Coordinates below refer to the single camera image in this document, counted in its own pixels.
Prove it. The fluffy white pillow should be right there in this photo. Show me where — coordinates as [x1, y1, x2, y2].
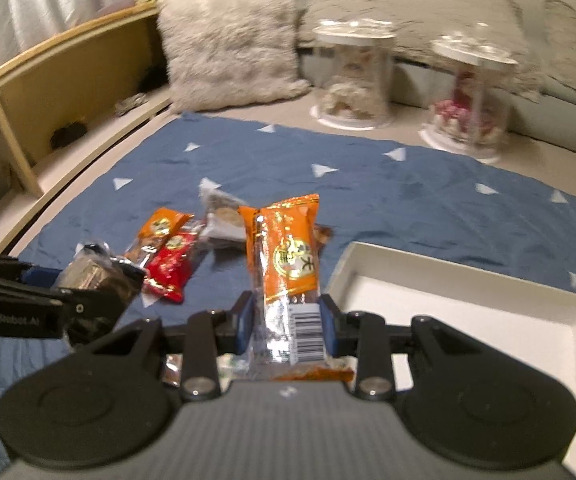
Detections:
[157, 0, 310, 114]

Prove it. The white shallow cardboard box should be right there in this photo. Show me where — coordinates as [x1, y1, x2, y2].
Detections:
[325, 240, 576, 480]

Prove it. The beige textured pillow left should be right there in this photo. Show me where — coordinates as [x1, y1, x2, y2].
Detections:
[297, 0, 543, 102]

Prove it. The black tray cake package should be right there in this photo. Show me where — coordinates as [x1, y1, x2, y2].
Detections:
[54, 240, 148, 348]

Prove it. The rope bundle on shelf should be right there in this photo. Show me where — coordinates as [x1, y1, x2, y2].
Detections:
[113, 92, 149, 117]

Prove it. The small green candy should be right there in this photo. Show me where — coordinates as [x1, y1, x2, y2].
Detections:
[218, 353, 250, 380]

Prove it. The clear case white plush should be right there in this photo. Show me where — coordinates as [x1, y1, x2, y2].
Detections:
[311, 18, 395, 132]

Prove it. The clear pastry cake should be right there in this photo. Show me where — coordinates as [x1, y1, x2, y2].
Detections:
[199, 178, 248, 249]

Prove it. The black item on shelf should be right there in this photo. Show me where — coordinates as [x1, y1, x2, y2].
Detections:
[49, 122, 87, 151]

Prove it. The red snack pack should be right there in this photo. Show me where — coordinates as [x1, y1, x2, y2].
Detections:
[144, 221, 204, 304]

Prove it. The clear case red plush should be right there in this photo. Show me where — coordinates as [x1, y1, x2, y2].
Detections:
[419, 22, 518, 164]

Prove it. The white soup packet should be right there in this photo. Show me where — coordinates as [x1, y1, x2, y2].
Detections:
[161, 353, 183, 388]

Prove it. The brown gold snack bar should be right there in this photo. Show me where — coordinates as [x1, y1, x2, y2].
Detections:
[313, 224, 334, 250]

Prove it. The orange snack pack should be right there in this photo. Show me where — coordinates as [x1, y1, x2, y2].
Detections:
[239, 194, 354, 382]
[124, 208, 195, 268]

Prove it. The blue quilted triangle mat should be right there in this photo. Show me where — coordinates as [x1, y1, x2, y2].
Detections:
[0, 112, 576, 478]

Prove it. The beige textured pillow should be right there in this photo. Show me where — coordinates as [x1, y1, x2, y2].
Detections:
[543, 0, 576, 105]
[297, 0, 543, 102]

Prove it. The beige textured pillow right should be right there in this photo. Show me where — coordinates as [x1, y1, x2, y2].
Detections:
[543, 0, 576, 105]

